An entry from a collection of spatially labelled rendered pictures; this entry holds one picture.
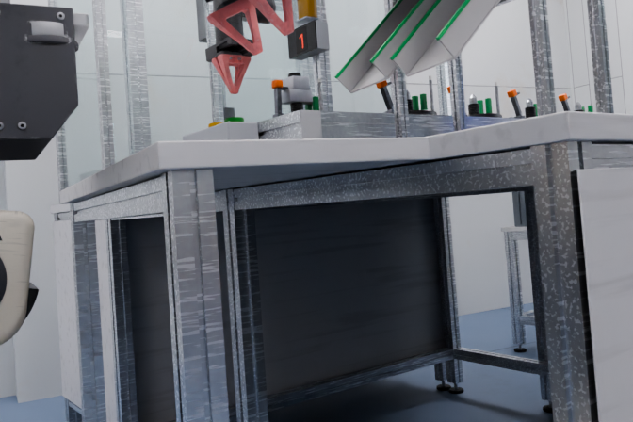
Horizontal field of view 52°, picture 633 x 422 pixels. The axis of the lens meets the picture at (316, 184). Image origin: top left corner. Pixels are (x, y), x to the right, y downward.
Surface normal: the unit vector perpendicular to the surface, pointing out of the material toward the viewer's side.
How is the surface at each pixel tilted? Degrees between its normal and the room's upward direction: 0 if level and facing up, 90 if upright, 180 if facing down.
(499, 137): 90
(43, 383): 90
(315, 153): 90
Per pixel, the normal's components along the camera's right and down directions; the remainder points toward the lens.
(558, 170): -0.80, 0.04
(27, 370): 0.46, -0.07
